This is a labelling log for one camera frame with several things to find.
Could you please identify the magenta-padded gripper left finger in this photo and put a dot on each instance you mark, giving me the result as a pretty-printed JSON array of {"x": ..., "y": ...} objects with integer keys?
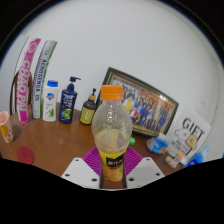
[{"x": 80, "y": 171}]

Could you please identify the pink and yellow mug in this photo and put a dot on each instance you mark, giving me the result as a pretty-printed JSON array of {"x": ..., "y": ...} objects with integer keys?
[{"x": 6, "y": 128}]

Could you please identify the small green pack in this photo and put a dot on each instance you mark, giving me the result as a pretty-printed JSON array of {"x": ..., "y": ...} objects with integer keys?
[{"x": 132, "y": 141}]

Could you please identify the small snack packet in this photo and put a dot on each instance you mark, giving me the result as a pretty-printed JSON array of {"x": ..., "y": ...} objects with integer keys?
[{"x": 173, "y": 160}]

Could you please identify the flat round red coaster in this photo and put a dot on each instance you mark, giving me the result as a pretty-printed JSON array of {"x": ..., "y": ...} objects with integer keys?
[{"x": 25, "y": 155}]

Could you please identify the orange juice bottle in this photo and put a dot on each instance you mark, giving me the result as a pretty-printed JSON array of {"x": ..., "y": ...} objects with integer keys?
[{"x": 111, "y": 133}]

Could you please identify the dark blue pump bottle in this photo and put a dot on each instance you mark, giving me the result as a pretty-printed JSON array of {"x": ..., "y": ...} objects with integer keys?
[{"x": 68, "y": 106}]

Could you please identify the tall white and blue box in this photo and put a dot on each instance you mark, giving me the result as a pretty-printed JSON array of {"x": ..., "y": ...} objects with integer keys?
[{"x": 41, "y": 83}]

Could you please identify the blue tissue pack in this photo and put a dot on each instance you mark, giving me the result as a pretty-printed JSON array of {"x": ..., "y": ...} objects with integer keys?
[{"x": 156, "y": 145}]

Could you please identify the white paper gift bag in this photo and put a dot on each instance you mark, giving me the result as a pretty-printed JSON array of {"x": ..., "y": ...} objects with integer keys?
[{"x": 190, "y": 136}]

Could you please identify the amber pump bottle yellow label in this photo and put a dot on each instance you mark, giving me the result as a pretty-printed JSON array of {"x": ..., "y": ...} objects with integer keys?
[{"x": 87, "y": 113}]

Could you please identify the white bottle with blue cap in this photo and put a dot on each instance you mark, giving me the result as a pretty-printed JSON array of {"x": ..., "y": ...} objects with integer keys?
[{"x": 50, "y": 103}]

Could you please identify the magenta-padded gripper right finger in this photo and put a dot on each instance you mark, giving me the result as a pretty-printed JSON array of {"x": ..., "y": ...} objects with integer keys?
[{"x": 143, "y": 171}]

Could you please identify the framed group photo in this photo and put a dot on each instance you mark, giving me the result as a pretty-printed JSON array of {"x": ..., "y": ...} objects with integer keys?
[{"x": 150, "y": 110}]

